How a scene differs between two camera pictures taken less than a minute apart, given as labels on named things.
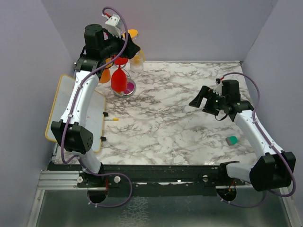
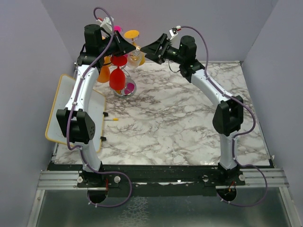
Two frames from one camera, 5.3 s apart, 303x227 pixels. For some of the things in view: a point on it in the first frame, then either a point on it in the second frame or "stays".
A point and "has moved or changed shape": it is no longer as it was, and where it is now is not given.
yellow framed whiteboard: (94, 118) stays
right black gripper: (208, 93) → (152, 49)
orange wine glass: (105, 76) stays
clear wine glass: (137, 63) has moved or changed shape
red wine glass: (119, 81) stays
